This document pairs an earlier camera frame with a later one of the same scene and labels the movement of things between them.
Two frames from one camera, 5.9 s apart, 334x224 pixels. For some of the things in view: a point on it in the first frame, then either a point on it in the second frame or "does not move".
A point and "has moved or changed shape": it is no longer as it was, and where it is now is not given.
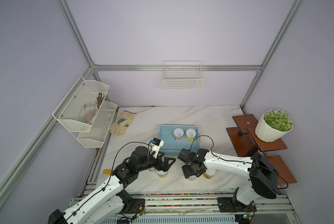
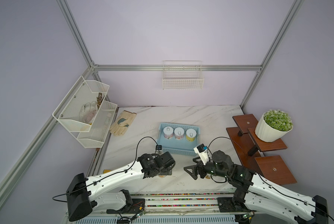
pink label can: [192, 178] has moved or changed shape
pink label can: [178, 134] does not move
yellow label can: [190, 135] does not move
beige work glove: [122, 123] does not move
